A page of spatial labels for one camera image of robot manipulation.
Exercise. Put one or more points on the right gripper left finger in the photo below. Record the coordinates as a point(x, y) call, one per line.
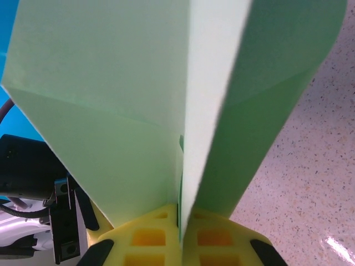
point(149, 230)

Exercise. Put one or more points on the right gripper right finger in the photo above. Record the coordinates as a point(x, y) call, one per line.
point(222, 238)

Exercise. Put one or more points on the light green sponge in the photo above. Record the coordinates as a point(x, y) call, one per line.
point(111, 83)

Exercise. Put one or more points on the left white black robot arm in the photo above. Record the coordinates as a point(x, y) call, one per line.
point(16, 231)

